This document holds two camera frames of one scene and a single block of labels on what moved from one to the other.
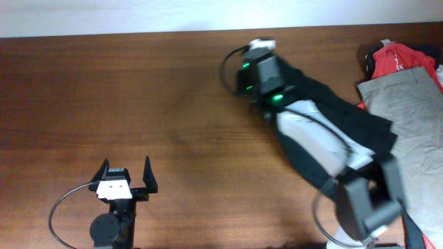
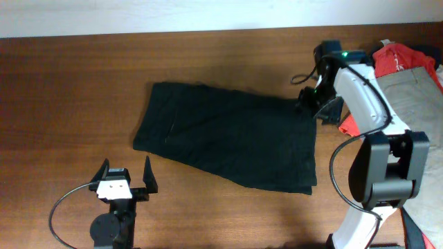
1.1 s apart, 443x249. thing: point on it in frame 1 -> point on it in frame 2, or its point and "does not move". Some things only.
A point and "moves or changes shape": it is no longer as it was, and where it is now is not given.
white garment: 439,74 does not move
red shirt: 392,57 does not move
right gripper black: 244,81 -> 331,115
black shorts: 376,134 moves or changes shape
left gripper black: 142,193 does not move
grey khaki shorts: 412,100 does not move
